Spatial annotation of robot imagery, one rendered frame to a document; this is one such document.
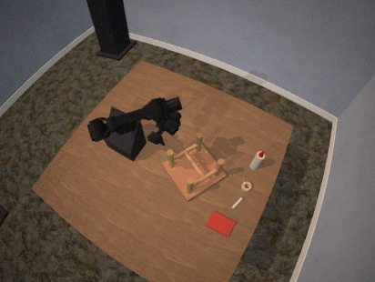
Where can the white glue bottle with red cap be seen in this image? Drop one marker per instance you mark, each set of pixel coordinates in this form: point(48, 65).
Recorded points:
point(257, 160)

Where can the red rectangular block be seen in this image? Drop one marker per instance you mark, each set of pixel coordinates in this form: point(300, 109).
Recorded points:
point(221, 224)

